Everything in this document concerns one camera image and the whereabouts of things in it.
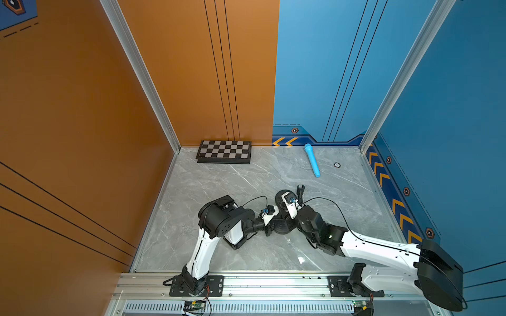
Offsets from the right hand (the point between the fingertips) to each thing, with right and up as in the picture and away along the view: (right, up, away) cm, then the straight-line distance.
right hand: (283, 206), depth 80 cm
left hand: (+1, -7, +8) cm, 11 cm away
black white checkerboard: (-30, +24, +33) cm, 51 cm away
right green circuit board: (+28, -35, -8) cm, 45 cm away
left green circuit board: (-33, -35, -8) cm, 49 cm away
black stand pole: (+10, +3, +16) cm, 20 cm away
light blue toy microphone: (+19, +27, +35) cm, 49 cm away
